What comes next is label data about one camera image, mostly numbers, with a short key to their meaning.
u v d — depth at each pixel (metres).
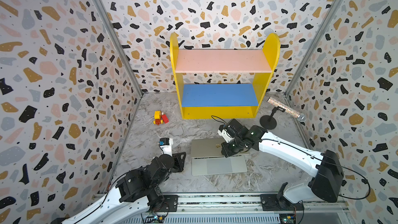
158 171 0.48
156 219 0.71
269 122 1.03
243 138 0.59
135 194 0.46
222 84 1.21
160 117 1.04
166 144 0.61
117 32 0.88
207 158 0.88
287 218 0.72
